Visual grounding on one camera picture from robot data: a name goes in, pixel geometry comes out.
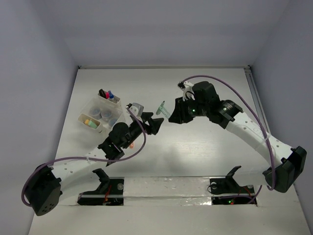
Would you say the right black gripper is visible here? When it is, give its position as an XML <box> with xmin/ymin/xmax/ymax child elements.
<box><xmin>168</xmin><ymin>95</ymin><xmax>209</xmax><ymax>124</ymax></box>

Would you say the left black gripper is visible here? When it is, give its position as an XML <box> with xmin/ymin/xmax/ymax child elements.
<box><xmin>121</xmin><ymin>113</ymin><xmax>162</xmax><ymax>149</ymax></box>

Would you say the dark green marker pen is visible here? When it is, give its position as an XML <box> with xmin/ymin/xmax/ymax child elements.
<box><xmin>156</xmin><ymin>101</ymin><xmax>171</xmax><ymax>119</ymax></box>

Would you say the paperclip jar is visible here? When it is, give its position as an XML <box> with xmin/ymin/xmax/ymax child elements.
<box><xmin>101</xmin><ymin>109</ymin><xmax>112</xmax><ymax>121</ymax></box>
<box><xmin>89</xmin><ymin>106</ymin><xmax>102</xmax><ymax>120</ymax></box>

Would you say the clear blue spray bottle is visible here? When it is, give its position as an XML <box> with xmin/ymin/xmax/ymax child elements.
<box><xmin>108</xmin><ymin>91</ymin><xmax>114</xmax><ymax>102</ymax></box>

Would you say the pink black highlighter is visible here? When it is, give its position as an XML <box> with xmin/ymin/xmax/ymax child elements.
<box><xmin>98</xmin><ymin>89</ymin><xmax>110</xmax><ymax>99</ymax></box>

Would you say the green marker cap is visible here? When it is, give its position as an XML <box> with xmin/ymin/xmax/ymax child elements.
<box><xmin>88</xmin><ymin>119</ymin><xmax>98</xmax><ymax>129</ymax></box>

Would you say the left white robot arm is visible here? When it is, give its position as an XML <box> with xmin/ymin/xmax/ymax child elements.
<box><xmin>21</xmin><ymin>112</ymin><xmax>164</xmax><ymax>216</ymax></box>

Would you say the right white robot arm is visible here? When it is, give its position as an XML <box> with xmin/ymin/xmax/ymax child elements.
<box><xmin>169</xmin><ymin>81</ymin><xmax>307</xmax><ymax>193</ymax></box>

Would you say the white perforated organizer box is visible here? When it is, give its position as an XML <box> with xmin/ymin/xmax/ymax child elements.
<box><xmin>77</xmin><ymin>93</ymin><xmax>125</xmax><ymax>134</ymax></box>

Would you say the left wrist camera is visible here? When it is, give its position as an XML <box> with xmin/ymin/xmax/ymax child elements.
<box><xmin>126</xmin><ymin>103</ymin><xmax>144</xmax><ymax>120</ymax></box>

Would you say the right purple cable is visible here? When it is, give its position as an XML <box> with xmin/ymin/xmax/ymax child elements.
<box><xmin>180</xmin><ymin>75</ymin><xmax>277</xmax><ymax>205</ymax></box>

